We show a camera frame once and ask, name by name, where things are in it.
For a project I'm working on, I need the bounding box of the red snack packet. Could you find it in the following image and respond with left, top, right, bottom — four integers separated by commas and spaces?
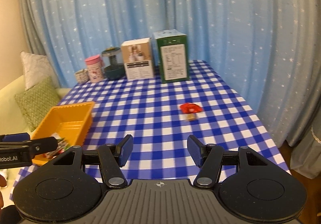
180, 102, 203, 114

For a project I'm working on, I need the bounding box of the white green snack wrapper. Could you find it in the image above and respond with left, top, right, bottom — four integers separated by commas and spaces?
43, 133, 71, 159

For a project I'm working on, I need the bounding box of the person's left hand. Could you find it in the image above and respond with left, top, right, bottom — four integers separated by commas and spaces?
0, 175, 7, 209

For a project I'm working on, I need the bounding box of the pale yellow sofa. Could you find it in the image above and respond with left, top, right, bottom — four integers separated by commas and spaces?
1, 76, 70, 134

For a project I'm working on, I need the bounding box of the green zigzag cushion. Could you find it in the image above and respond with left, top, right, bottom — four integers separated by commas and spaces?
14, 77, 60, 132

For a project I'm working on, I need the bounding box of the orange plastic basket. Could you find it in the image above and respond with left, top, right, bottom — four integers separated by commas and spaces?
31, 101, 95, 155

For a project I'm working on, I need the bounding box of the cream quilted cushion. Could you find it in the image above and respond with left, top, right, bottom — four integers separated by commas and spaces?
20, 52, 54, 90

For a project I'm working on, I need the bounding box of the small floral ceramic cup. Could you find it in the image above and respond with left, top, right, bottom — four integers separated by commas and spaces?
75, 69, 89, 84

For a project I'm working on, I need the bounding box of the dark green glass jar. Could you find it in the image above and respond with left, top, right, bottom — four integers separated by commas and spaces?
101, 47, 125, 80

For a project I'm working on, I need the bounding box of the pink hello kitty cup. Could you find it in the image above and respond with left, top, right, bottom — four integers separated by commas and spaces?
85, 55, 104, 83

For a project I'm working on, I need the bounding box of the grey curtain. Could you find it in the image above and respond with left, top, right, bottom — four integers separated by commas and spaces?
287, 103, 320, 179

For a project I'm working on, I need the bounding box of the beige product box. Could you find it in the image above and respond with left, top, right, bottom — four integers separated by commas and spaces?
121, 38, 154, 80

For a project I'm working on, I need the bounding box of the green milk carton box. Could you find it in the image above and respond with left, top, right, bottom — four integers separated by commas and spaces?
153, 29, 189, 83

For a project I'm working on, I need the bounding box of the blue star curtain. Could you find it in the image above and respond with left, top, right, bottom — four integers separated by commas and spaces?
21, 0, 320, 146

